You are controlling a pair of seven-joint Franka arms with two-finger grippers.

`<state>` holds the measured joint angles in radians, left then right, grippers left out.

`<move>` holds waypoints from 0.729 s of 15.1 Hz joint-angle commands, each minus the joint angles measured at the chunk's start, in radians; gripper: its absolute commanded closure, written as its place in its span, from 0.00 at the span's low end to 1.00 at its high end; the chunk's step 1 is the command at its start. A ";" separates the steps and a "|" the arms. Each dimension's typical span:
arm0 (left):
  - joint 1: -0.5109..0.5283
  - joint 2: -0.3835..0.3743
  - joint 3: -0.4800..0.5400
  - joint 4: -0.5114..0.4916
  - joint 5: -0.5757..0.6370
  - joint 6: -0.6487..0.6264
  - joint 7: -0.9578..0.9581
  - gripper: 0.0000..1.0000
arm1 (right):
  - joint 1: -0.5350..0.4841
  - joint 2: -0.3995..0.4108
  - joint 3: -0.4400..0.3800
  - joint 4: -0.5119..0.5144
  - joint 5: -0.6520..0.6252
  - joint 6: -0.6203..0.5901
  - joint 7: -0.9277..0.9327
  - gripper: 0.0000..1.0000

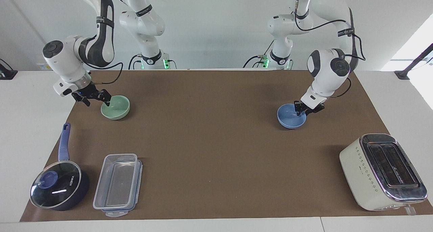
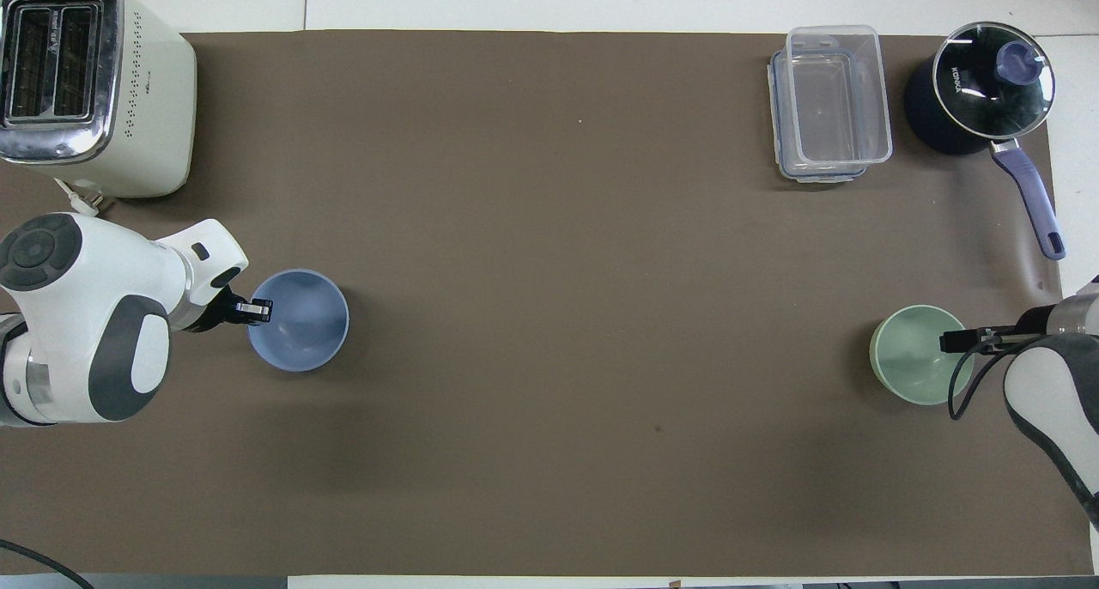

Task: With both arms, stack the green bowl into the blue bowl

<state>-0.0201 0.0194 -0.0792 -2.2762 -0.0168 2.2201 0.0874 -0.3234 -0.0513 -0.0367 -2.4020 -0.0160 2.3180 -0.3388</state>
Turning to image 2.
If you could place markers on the clear container with blue seal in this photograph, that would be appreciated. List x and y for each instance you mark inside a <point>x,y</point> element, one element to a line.
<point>780,134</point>

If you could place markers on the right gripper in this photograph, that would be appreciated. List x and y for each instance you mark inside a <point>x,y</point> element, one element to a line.
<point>1036,321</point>

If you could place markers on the clear plastic container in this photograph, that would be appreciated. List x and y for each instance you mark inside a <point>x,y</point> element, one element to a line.
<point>841,100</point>

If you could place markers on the green bowl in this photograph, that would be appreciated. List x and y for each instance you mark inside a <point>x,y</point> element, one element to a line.
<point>912,357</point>

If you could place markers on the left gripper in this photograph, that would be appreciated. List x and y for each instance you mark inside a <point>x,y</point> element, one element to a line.
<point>213,312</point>

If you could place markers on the glass lid with purple knob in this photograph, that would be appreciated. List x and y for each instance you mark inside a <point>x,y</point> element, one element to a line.
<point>987,91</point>

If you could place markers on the blue bowl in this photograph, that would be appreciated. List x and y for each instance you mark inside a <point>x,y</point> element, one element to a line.
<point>300,336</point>

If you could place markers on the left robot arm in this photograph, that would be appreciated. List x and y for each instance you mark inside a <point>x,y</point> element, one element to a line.
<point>69,314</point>

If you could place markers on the cream toaster with chrome top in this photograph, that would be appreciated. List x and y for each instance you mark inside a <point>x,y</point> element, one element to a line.
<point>146,117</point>

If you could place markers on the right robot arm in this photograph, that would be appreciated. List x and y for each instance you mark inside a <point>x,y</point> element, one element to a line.
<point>1049,391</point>

